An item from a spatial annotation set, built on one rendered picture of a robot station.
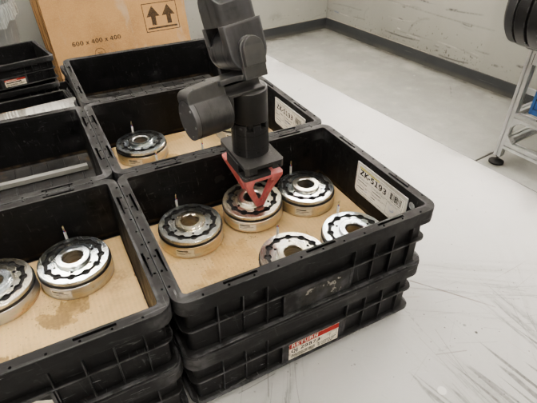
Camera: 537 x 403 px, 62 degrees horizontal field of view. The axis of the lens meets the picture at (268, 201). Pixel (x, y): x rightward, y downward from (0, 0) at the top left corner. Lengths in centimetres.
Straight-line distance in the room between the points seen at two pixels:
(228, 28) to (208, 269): 35
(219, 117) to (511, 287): 63
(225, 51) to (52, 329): 44
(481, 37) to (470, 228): 280
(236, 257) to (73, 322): 25
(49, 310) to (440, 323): 62
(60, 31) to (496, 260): 311
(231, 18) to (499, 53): 317
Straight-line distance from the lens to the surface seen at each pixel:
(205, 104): 62
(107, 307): 68
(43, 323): 70
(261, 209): 75
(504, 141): 273
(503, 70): 369
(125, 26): 365
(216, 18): 63
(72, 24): 356
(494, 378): 81
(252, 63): 62
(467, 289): 92
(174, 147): 101
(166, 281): 56
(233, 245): 74
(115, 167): 78
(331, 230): 72
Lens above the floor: 133
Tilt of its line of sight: 37 degrees down
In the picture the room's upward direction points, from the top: straight up
